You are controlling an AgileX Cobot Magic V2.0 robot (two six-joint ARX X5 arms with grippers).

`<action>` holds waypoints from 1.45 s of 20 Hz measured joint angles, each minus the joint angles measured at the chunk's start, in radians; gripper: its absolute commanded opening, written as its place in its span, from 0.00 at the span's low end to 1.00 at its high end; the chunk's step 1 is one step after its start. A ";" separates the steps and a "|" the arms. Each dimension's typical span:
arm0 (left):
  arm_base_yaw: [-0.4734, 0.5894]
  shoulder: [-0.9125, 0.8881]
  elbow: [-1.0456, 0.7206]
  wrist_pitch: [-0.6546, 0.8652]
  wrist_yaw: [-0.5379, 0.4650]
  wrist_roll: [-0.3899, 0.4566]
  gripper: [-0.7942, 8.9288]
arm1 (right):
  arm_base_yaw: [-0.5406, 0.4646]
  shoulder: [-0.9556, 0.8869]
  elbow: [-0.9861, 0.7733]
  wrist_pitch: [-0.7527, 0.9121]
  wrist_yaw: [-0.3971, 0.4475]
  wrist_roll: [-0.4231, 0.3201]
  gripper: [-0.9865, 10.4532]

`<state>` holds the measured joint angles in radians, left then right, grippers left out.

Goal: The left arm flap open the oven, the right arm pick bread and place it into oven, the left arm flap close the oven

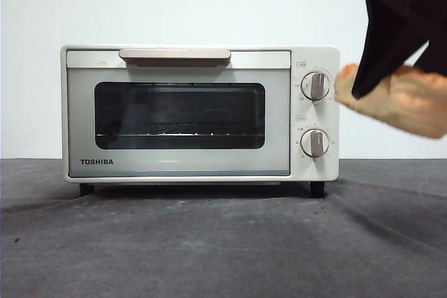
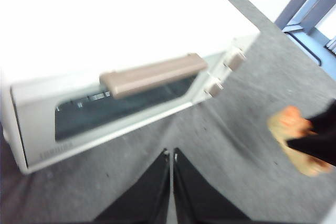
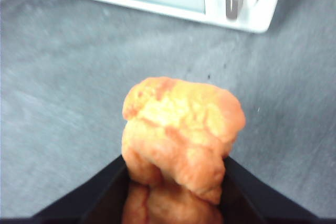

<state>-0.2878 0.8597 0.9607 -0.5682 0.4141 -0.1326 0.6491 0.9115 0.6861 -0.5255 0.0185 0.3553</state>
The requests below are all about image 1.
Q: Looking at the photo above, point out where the orange-brown bread loaf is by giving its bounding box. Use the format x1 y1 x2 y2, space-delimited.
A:
334 63 447 140

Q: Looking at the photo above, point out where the white Toshiba toaster oven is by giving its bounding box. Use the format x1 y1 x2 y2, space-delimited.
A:
59 44 341 198

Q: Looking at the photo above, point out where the glass oven door beige handle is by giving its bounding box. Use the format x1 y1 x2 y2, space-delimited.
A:
66 47 292 177

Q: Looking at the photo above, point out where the oven timer knob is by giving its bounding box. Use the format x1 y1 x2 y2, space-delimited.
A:
300 128 330 158

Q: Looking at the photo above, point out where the oven wire rack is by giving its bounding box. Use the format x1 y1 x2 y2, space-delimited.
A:
96 130 263 138

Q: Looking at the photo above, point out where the oven temperature knob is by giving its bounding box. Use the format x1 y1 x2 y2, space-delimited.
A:
300 70 331 101

